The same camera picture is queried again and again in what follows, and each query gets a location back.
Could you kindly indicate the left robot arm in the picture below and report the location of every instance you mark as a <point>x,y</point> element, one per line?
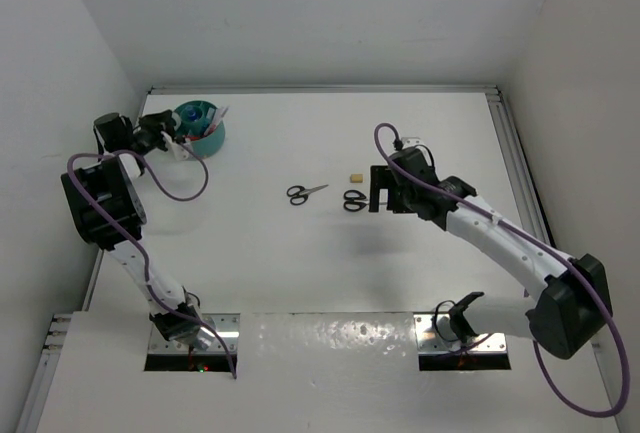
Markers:
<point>108,213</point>

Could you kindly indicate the small black scissors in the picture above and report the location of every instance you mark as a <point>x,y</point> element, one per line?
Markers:
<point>298,194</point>

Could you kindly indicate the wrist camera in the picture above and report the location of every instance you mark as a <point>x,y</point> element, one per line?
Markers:
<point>179,147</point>
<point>406,142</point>

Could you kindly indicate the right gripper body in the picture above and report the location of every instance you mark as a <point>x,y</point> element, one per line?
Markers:
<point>402,198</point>

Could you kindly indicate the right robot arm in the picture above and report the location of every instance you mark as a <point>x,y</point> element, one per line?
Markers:
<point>569,296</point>

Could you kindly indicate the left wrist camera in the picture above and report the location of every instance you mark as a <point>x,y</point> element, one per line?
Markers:
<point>179,147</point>

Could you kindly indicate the large black scissors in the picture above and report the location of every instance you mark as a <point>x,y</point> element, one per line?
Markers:
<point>354,201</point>

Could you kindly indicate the blue capped glue bottle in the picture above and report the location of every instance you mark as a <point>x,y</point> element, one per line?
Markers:
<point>192,114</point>

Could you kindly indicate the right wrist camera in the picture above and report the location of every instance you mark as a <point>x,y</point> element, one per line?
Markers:
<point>406,142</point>

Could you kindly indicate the teal divided pen holder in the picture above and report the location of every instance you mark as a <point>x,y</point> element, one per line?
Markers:
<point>209,144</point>

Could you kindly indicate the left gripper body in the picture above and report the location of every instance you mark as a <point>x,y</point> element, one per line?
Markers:
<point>148,137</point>

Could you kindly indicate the blue highlighter pen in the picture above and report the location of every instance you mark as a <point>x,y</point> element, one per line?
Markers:
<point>209,119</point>

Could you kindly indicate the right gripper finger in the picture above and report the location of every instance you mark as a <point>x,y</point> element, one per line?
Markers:
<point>381,176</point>
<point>380,199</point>

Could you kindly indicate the pink highlighter pen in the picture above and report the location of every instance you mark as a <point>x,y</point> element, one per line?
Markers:
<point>217,119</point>

